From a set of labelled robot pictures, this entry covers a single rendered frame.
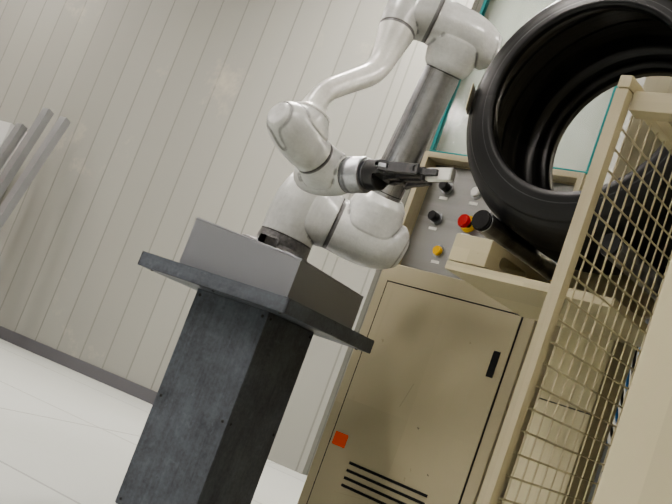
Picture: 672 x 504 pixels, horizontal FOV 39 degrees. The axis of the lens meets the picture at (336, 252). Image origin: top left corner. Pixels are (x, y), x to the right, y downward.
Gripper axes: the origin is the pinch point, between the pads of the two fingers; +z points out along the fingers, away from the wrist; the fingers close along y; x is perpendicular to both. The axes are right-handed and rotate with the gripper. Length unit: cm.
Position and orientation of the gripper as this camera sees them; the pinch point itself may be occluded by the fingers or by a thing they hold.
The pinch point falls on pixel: (440, 174)
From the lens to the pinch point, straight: 218.1
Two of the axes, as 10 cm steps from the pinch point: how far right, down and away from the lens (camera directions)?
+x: -2.4, 9.4, -2.2
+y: 5.8, 3.2, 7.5
